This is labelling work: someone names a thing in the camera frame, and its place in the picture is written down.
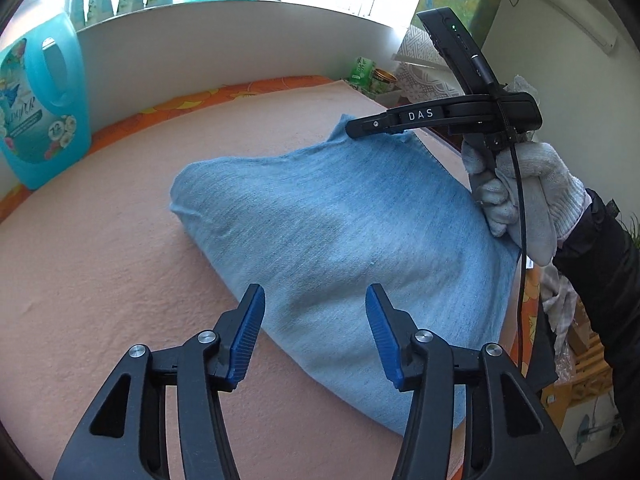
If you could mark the white checked cloth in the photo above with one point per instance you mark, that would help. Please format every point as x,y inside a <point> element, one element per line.
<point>557,295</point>

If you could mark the light blue denim pants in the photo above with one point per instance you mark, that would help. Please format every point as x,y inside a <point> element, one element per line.
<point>325,220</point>

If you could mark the round metal tin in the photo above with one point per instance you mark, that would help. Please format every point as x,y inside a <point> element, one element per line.
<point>385,80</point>

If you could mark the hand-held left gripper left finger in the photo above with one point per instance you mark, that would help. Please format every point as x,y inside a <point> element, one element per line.
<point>247,336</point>

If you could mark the white wall unit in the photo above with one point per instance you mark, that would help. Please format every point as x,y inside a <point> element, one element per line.
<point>570,10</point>

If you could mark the wooden slat crate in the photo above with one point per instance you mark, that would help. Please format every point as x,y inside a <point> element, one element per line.
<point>595,357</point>

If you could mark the peach blanket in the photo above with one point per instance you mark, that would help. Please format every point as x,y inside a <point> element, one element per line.
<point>100,260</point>

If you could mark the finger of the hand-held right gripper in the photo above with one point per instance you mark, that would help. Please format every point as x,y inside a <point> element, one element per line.
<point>372,125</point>

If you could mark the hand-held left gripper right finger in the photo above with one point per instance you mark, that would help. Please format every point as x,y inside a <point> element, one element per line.
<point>382,336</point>

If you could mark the person's right hand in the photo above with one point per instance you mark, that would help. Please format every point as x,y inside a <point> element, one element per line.
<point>540,195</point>

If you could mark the person's right forearm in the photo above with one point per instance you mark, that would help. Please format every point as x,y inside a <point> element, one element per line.
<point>610,270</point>

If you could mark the green tea box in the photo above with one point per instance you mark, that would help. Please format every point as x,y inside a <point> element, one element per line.
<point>362,72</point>

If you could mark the white printed cardboard box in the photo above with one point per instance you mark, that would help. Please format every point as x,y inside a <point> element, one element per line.
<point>590,420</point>

